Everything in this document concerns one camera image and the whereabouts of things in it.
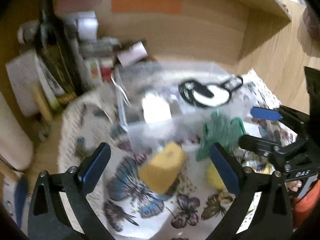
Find yellow fuzzy ball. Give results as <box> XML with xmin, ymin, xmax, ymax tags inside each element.
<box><xmin>207</xmin><ymin>164</ymin><xmax>226</xmax><ymax>190</ymax></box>

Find green knitted glove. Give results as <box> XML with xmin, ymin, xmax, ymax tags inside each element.
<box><xmin>196</xmin><ymin>111</ymin><xmax>246</xmax><ymax>162</ymax></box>

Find black and white sleep mask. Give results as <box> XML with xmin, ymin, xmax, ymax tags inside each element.
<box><xmin>178</xmin><ymin>75</ymin><xmax>244</xmax><ymax>108</ymax></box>

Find yellow sponge block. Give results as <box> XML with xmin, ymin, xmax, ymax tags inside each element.
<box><xmin>138</xmin><ymin>141</ymin><xmax>186</xmax><ymax>194</ymax></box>

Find orange sleeve forearm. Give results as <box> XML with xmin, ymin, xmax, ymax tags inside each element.
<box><xmin>293</xmin><ymin>180</ymin><xmax>319</xmax><ymax>228</ymax></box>

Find right hand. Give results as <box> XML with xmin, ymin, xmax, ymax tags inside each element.
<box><xmin>286</xmin><ymin>180</ymin><xmax>302</xmax><ymax>192</ymax></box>

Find butterfly print lace tablecloth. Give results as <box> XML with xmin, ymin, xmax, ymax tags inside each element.
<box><xmin>57</xmin><ymin>69</ymin><xmax>297</xmax><ymax>239</ymax></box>

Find clear plastic storage box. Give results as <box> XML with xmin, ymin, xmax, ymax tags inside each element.
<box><xmin>112</xmin><ymin>61</ymin><xmax>255</xmax><ymax>151</ymax></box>

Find yellow wooden stick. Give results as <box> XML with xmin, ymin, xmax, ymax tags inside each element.
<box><xmin>30</xmin><ymin>82</ymin><xmax>53</xmax><ymax>123</ymax></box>

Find stack of papers and boxes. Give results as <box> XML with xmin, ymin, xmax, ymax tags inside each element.
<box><xmin>5</xmin><ymin>11</ymin><xmax>119</xmax><ymax>117</ymax></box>

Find dark glass bottle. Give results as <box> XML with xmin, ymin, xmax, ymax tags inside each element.
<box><xmin>34</xmin><ymin>0</ymin><xmax>84</xmax><ymax>106</ymax></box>

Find white pink cardboard box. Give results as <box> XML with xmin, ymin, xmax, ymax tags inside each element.
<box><xmin>117</xmin><ymin>41</ymin><xmax>148</xmax><ymax>67</ymax></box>

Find orange paper sheet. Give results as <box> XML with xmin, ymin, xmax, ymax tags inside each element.
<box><xmin>111</xmin><ymin>0</ymin><xmax>182</xmax><ymax>14</ymax></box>

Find brown hat on wall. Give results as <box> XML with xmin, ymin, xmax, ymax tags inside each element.
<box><xmin>303</xmin><ymin>7</ymin><xmax>319</xmax><ymax>41</ymax></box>

